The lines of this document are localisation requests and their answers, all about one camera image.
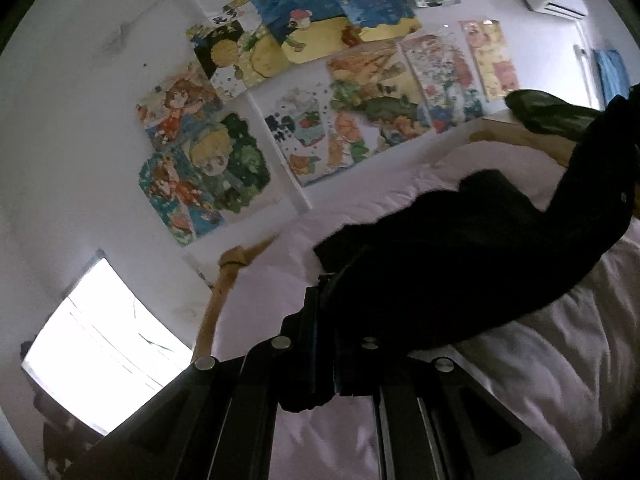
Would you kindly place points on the black jacket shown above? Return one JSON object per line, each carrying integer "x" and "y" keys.
{"x": 450, "y": 260}

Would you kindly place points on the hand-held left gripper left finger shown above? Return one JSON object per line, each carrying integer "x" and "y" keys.
{"x": 320, "y": 350}

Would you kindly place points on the teal swimming girl drawing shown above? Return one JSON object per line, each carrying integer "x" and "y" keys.
{"x": 175, "y": 200}

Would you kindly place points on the wooden bed frame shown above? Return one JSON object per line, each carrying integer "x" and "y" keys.
{"x": 220, "y": 285}

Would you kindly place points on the orange turtle drawing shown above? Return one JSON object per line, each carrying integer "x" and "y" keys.
{"x": 375, "y": 95}

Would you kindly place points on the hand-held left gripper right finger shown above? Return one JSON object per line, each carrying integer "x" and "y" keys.
{"x": 400, "y": 410}

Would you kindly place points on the sunflower and moon drawing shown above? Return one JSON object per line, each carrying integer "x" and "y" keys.
{"x": 235, "y": 50}

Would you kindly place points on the blond figure drawing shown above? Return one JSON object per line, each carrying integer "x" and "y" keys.
{"x": 230, "y": 165}

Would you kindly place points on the pink pig yellow drawing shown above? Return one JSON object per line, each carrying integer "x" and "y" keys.
{"x": 492, "y": 60}

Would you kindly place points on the pink blob sea drawing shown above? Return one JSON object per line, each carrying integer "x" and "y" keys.
{"x": 375, "y": 0}

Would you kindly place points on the blue sky bird drawing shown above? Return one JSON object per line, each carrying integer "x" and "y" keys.
{"x": 300, "y": 15}

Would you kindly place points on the crowded city drawing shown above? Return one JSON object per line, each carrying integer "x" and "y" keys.
{"x": 445, "y": 80}

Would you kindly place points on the white wall pipe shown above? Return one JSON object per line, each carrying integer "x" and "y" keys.
{"x": 585, "y": 75}

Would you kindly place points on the white fish bowl drawing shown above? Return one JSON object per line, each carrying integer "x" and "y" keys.
{"x": 305, "y": 130}

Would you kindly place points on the orange-haired girl drawing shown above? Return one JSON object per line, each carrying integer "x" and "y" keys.
{"x": 175, "y": 105}

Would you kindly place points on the blue hanging cloth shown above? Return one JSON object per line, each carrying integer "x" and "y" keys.
{"x": 612, "y": 77}

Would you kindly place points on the bright window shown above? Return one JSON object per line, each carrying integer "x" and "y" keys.
{"x": 100, "y": 355}

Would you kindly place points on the dark green jacket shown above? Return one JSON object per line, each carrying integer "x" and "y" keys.
{"x": 550, "y": 115}

